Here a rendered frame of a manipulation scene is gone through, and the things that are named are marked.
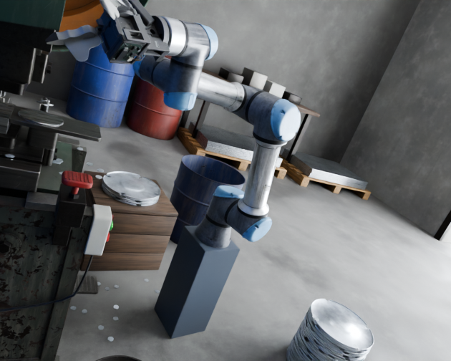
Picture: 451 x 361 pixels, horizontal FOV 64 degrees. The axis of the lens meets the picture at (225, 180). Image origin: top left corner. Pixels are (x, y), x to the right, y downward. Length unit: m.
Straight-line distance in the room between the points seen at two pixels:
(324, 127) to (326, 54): 1.12
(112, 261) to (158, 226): 0.28
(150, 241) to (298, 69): 3.99
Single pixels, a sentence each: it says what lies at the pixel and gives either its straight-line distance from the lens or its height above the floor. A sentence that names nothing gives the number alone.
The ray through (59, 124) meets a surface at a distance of 1.21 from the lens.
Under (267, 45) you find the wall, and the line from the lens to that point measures 5.07.
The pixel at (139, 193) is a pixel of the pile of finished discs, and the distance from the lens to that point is 1.83.
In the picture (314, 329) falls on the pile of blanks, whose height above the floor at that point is 0.24.
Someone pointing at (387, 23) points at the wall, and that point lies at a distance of 6.17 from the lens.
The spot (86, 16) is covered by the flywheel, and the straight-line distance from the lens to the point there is 1.51.
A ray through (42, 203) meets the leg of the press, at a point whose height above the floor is 0.64.
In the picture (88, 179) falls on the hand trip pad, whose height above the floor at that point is 0.76.
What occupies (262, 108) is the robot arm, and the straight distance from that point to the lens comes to 1.14.
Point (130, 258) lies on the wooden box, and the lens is 1.90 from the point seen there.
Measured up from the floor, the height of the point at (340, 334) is 0.27.
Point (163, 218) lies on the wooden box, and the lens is 1.81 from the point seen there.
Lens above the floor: 1.15
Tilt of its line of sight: 19 degrees down
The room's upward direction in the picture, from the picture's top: 21 degrees clockwise
